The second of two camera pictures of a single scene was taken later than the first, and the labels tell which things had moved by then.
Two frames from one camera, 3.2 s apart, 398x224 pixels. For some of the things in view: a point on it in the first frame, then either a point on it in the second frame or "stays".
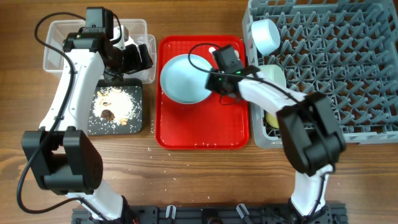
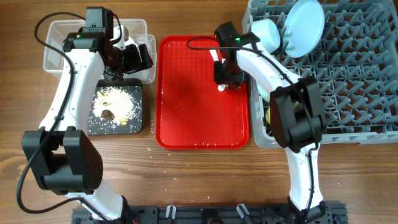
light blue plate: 183,83 to 303,28
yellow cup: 273,121 stays
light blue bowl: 265,36 stays
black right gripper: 210,84 to 219,78
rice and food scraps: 114,104 stays
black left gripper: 135,64 stays
